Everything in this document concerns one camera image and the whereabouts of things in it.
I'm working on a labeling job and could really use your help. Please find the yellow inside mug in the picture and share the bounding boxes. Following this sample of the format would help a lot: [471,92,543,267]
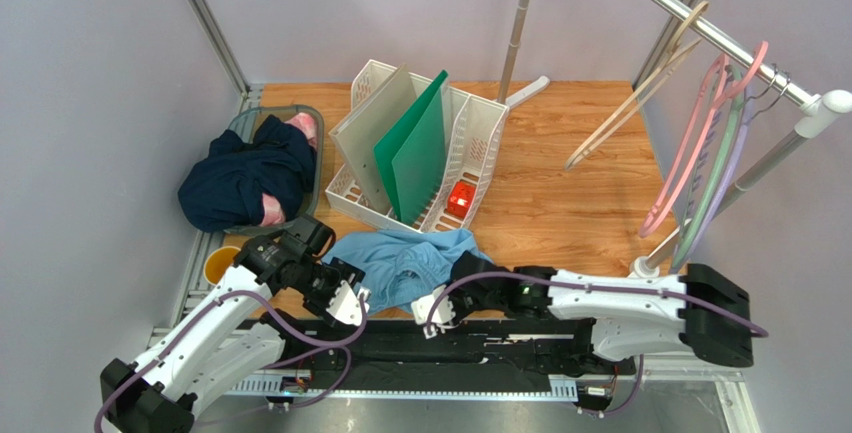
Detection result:
[203,246,240,286]

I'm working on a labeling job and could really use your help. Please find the metal clothes rack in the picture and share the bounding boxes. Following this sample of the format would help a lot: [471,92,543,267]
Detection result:
[495,0,852,280]

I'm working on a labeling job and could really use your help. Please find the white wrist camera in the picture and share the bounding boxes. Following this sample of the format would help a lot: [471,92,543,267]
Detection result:
[325,281,372,326]
[410,285,458,339]

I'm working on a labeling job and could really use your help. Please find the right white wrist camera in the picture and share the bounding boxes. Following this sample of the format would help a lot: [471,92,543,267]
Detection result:
[410,285,458,339]

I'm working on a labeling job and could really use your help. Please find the grey laundry basket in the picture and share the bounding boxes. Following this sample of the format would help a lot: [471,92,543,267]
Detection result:
[226,104,325,217]

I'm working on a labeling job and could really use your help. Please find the green folder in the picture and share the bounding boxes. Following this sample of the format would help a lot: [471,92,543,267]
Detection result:
[373,70,449,224]

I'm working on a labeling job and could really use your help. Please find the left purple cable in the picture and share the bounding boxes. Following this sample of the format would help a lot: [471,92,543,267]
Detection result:
[93,289,369,433]

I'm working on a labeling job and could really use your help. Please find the navy blue garment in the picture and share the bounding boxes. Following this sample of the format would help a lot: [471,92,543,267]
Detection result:
[177,117,316,233]

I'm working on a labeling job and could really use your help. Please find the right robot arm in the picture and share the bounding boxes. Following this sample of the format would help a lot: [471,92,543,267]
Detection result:
[415,253,768,368]

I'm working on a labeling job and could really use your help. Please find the light blue shorts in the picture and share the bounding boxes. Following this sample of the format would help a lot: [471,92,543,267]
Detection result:
[322,229,487,313]

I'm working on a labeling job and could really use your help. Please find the red cube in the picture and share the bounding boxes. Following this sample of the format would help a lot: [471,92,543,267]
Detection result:
[446,181,476,219]

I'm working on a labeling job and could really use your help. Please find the pink plastic hanger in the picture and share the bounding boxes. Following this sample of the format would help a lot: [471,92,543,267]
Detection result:
[638,40,769,238]

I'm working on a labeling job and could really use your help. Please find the purple plastic hanger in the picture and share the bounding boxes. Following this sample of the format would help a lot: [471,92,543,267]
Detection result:
[669,86,754,274]

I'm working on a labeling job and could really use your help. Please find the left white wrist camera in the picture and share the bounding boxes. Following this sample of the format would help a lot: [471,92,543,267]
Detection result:
[325,281,372,326]

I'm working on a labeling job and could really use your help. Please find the green plastic hanger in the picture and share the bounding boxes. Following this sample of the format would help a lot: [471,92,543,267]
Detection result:
[668,66,753,274]

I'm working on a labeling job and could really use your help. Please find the white file organizer rack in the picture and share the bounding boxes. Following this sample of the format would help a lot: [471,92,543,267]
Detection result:
[325,60,510,233]

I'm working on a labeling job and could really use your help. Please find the grey folder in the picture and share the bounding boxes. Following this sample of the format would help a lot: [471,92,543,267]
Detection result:
[330,64,417,213]

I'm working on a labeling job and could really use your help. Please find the pink garment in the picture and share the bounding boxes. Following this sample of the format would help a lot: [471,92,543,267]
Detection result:
[259,113,318,227]

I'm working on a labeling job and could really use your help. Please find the beige wooden hanger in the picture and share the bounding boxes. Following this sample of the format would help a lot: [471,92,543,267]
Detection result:
[564,1,709,171]

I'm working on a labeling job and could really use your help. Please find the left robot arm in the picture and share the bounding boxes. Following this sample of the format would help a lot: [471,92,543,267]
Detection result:
[94,215,371,432]

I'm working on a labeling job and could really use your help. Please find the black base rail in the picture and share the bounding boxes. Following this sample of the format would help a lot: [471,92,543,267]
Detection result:
[260,319,637,397]

